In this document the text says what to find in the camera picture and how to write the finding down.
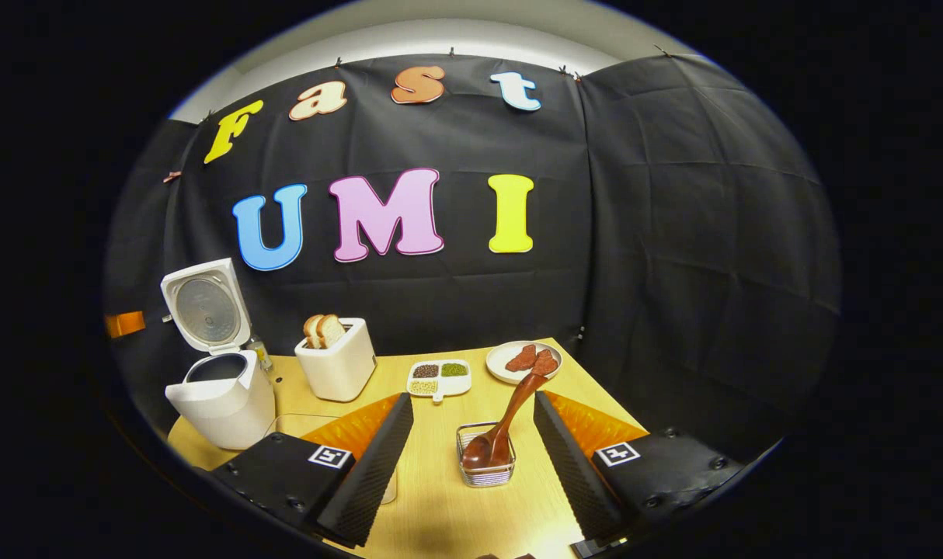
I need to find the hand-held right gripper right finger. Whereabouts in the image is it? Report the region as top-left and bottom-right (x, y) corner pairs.
(532, 391), (746, 544)

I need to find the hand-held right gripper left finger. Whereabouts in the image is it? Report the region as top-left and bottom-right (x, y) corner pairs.
(207, 393), (416, 549)

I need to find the dark wooden spoon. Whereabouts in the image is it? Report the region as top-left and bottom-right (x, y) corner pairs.
(462, 359), (559, 471)

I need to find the metal wire chopstick holder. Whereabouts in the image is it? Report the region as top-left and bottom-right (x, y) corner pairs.
(456, 422), (517, 488)

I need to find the white rice cooker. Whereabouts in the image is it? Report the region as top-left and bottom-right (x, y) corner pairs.
(159, 258), (277, 451)

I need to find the clear plastic container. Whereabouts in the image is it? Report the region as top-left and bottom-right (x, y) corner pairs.
(272, 414), (398, 505)

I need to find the white divided dish of beans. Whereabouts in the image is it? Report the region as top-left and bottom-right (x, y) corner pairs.
(406, 359), (472, 404)

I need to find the white toaster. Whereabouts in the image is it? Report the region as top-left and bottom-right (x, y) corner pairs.
(294, 318), (378, 402)

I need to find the white round plate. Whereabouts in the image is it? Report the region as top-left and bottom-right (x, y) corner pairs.
(485, 341), (563, 385)

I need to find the black backdrop cloth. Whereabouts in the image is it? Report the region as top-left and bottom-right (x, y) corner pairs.
(105, 53), (842, 467)

